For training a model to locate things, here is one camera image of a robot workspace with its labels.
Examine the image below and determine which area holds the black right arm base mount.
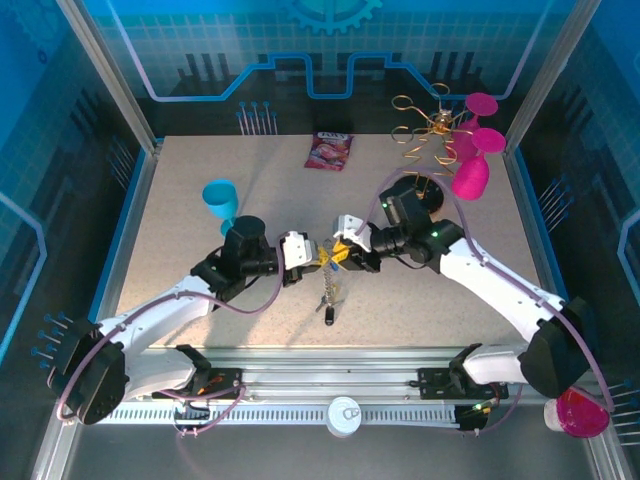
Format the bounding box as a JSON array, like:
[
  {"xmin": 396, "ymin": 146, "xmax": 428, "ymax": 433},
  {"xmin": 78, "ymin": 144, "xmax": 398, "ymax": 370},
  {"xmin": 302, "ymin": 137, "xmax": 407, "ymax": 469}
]
[{"xmin": 416, "ymin": 367, "xmax": 510, "ymax": 401}]

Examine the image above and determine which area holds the aluminium side rail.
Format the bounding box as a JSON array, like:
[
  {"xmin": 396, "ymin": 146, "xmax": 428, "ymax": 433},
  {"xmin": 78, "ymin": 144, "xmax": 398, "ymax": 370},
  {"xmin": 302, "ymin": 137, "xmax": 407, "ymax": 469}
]
[
  {"xmin": 502, "ymin": 149, "xmax": 631, "ymax": 480},
  {"xmin": 29, "ymin": 142, "xmax": 166, "ymax": 480}
]

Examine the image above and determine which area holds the plain silver key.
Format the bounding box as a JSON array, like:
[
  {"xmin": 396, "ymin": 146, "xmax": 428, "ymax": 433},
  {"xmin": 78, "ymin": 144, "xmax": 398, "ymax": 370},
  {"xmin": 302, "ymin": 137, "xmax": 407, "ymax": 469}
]
[{"xmin": 314, "ymin": 292, "xmax": 346, "ymax": 314}]

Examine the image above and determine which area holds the white cup with pink lid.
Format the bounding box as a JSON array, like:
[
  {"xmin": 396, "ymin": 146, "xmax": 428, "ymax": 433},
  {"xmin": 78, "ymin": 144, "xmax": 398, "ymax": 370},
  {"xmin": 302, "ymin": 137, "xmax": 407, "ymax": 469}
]
[{"xmin": 543, "ymin": 387, "xmax": 612, "ymax": 440}]

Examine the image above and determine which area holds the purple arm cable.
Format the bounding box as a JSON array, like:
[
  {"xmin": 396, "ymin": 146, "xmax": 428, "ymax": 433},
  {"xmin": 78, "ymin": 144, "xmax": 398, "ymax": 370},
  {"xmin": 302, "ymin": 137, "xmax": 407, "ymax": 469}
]
[
  {"xmin": 357, "ymin": 167, "xmax": 616, "ymax": 414},
  {"xmin": 57, "ymin": 257, "xmax": 281, "ymax": 424}
]

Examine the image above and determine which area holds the red purple candy bag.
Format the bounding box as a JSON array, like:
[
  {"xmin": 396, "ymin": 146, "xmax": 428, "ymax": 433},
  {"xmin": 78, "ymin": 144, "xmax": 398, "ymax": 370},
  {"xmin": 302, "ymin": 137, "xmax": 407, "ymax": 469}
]
[{"xmin": 303, "ymin": 131, "xmax": 355, "ymax": 172}]

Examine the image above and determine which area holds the thin purple base cable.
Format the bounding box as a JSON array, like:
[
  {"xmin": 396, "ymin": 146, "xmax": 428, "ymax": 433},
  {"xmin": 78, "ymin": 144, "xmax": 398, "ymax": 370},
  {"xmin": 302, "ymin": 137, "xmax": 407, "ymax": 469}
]
[
  {"xmin": 172, "ymin": 382, "xmax": 250, "ymax": 440},
  {"xmin": 457, "ymin": 382, "xmax": 527, "ymax": 437}
]

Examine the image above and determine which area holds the white slotted cable duct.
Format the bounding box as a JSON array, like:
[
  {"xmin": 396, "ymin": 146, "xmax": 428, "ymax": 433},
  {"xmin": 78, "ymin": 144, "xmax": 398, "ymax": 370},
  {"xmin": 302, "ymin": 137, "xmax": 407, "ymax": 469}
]
[{"xmin": 77, "ymin": 403, "xmax": 464, "ymax": 427}]

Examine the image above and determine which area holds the pink plastic goblet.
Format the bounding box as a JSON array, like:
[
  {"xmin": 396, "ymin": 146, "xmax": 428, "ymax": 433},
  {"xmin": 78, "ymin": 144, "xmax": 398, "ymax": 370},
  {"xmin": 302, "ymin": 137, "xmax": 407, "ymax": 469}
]
[
  {"xmin": 447, "ymin": 92, "xmax": 500, "ymax": 164},
  {"xmin": 449, "ymin": 127, "xmax": 508, "ymax": 202}
]

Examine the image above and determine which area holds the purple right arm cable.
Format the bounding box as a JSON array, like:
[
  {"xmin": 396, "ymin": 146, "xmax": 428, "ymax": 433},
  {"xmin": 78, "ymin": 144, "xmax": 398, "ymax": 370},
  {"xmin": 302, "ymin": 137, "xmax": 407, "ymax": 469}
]
[{"xmin": 357, "ymin": 167, "xmax": 616, "ymax": 414}]

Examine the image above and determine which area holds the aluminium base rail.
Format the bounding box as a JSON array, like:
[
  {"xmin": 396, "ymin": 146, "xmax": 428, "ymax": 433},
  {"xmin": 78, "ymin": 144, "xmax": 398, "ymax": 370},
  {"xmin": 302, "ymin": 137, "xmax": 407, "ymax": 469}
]
[{"xmin": 119, "ymin": 344, "xmax": 599, "ymax": 407}]

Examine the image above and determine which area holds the gold wire glass rack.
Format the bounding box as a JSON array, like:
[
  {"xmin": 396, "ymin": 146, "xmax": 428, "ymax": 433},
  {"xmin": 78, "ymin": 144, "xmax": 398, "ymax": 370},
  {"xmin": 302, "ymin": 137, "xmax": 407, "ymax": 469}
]
[{"xmin": 389, "ymin": 82, "xmax": 476, "ymax": 211}]

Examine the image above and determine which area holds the silver tin can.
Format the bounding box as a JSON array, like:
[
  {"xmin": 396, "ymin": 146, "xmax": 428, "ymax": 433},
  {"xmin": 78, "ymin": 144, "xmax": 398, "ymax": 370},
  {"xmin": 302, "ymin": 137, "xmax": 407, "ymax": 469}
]
[{"xmin": 325, "ymin": 395, "xmax": 362, "ymax": 439}]

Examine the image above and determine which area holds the blue plastic goblet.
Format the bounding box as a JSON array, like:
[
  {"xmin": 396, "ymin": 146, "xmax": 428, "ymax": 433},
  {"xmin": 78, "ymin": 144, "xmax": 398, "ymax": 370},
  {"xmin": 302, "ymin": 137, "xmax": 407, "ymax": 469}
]
[{"xmin": 201, "ymin": 178, "xmax": 241, "ymax": 236}]

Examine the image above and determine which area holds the aluminium frame post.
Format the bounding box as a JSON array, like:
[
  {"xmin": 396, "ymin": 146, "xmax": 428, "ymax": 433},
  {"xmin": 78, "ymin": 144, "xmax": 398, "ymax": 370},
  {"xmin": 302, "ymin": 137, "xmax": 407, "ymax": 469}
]
[
  {"xmin": 55, "ymin": 0, "xmax": 164, "ymax": 154},
  {"xmin": 503, "ymin": 0, "xmax": 604, "ymax": 154}
]

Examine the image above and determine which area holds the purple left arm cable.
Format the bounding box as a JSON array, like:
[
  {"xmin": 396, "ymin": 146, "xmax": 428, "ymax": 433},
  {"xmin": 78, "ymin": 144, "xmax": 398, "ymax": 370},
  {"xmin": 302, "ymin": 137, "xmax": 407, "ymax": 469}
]
[{"xmin": 57, "ymin": 257, "xmax": 281, "ymax": 424}]

